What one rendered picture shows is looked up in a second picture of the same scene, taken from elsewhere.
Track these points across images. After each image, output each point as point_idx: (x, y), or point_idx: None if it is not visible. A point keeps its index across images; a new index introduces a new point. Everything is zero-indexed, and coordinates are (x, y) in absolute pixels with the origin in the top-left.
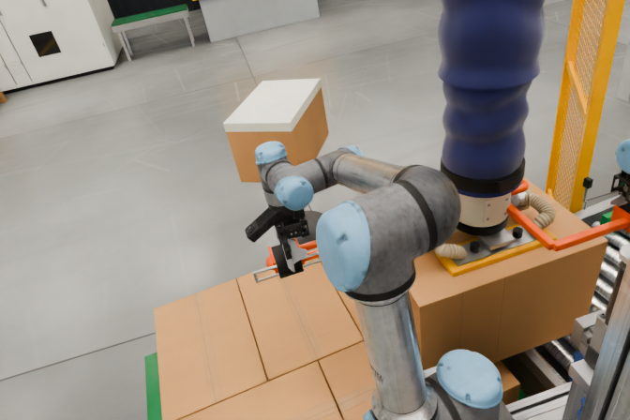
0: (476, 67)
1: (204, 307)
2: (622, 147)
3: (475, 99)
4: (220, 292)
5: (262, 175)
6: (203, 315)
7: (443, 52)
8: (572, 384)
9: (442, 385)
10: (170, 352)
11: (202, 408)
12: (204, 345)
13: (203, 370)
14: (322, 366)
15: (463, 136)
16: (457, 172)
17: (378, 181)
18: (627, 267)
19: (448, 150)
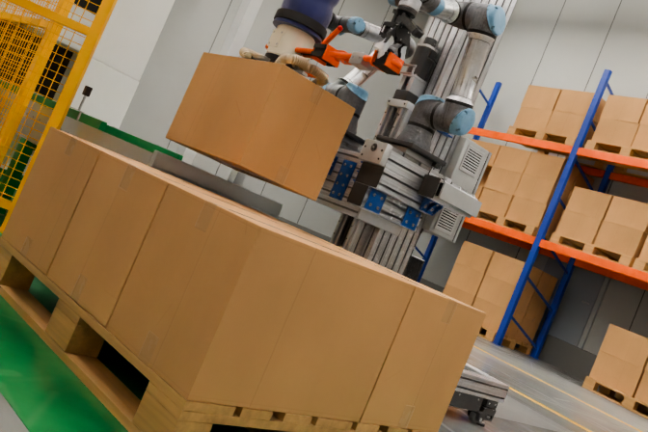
0: None
1: (240, 213)
2: (359, 20)
3: None
4: (202, 197)
5: None
6: (255, 219)
7: None
8: (400, 115)
9: (444, 101)
10: (331, 252)
11: (377, 268)
12: (303, 238)
13: (337, 252)
14: (287, 227)
15: (336, 0)
16: (324, 24)
17: (448, 4)
18: (460, 39)
19: (323, 8)
